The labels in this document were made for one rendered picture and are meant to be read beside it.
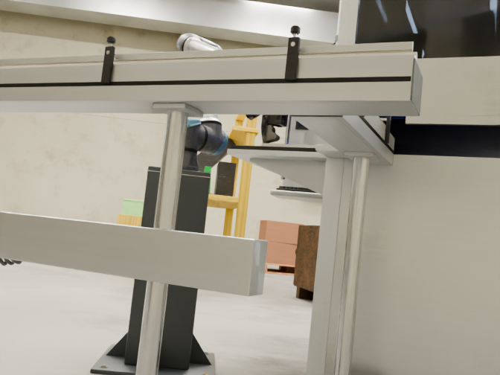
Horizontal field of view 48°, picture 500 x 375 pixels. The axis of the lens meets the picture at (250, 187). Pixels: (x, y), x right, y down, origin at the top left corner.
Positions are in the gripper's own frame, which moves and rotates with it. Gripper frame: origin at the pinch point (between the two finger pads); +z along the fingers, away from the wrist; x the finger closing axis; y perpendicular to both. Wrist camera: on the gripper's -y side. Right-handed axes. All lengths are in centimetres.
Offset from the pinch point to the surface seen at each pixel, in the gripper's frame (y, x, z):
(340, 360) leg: 46, -34, 69
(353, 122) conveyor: 53, -71, 6
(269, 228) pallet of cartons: -244, 629, 21
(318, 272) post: 31, -12, 46
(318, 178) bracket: 24.0, -2.5, 12.1
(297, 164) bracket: 15.5, -2.5, 6.9
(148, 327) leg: 15, -91, 59
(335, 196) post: 33.9, -12.5, 18.9
